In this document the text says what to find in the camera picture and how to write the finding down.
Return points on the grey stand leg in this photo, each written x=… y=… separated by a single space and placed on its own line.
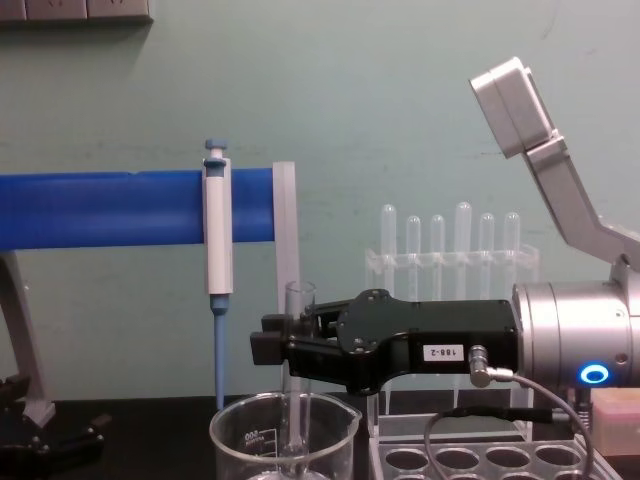
x=22 y=310

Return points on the grey wall socket panel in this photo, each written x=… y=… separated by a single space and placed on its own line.
x=75 y=9

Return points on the translucent white stand plate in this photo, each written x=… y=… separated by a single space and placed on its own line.
x=286 y=225

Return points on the white and blue pipette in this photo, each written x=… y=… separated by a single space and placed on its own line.
x=219 y=240

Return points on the blue pipette stand bar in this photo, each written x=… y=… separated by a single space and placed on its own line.
x=100 y=210

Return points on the pale pink box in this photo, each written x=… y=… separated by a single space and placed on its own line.
x=617 y=420

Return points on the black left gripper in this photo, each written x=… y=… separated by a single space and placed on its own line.
x=15 y=450

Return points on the clear glass test tube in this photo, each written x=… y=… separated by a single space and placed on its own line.
x=300 y=300

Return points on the clear plastic test tube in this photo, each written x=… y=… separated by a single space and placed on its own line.
x=486 y=235
x=389 y=230
x=413 y=235
x=511 y=235
x=463 y=230
x=437 y=235

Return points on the clear acrylic test tube rack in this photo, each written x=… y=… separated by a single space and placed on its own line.
x=530 y=270

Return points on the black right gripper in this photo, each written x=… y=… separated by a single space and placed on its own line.
x=450 y=325

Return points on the clear glass beaker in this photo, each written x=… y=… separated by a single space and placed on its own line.
x=240 y=440

